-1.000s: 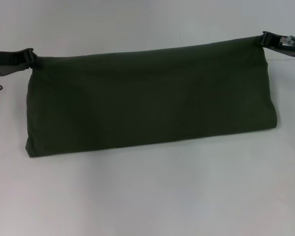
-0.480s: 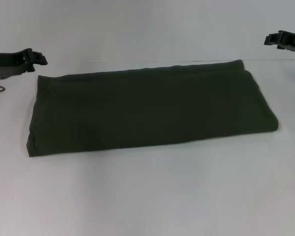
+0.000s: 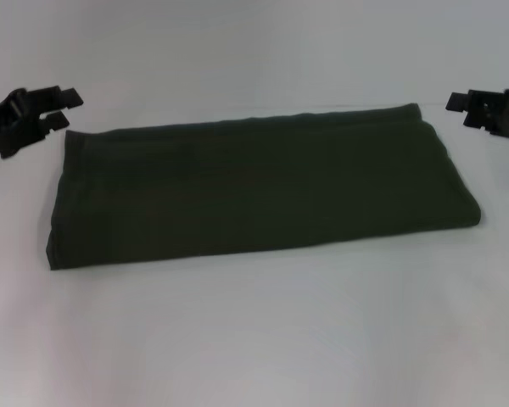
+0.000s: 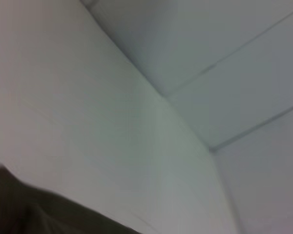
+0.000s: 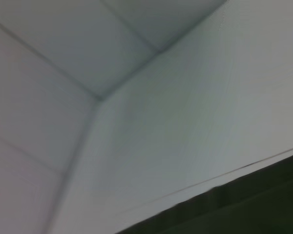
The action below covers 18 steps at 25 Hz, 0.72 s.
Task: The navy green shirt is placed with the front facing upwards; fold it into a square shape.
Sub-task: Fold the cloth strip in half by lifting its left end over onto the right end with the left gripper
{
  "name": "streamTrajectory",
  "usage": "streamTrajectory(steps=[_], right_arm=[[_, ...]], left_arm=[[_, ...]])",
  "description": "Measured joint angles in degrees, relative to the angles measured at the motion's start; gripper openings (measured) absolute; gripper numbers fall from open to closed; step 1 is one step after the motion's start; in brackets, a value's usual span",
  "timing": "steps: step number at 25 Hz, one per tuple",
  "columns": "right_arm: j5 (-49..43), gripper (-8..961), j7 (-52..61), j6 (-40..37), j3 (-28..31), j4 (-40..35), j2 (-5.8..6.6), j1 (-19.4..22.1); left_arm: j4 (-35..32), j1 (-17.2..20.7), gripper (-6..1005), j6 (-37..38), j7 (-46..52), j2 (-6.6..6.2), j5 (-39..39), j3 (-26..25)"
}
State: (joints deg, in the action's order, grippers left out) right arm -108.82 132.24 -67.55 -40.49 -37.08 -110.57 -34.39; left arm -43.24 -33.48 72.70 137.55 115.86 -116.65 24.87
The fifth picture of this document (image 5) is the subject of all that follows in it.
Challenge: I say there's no dark green FREE print t-shirt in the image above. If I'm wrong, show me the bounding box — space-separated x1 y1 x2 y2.
117 150 293 234

